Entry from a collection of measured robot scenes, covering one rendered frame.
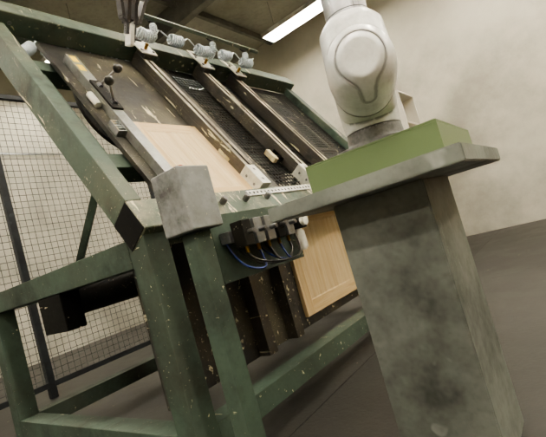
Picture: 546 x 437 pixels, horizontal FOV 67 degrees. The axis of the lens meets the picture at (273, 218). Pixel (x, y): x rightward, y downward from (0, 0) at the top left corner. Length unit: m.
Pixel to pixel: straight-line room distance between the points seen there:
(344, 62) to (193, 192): 0.52
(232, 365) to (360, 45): 0.85
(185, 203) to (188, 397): 0.57
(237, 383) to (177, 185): 0.56
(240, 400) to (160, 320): 0.33
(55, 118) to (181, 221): 0.70
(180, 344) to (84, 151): 0.70
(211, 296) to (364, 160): 0.54
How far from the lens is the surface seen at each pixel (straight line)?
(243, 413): 1.23
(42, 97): 1.75
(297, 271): 2.17
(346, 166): 1.09
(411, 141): 1.03
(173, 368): 1.33
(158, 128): 1.89
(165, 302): 1.30
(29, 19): 2.22
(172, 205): 1.17
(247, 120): 2.42
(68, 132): 1.59
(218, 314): 1.17
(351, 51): 0.95
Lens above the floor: 0.65
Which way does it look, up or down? 3 degrees up
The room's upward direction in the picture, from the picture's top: 16 degrees counter-clockwise
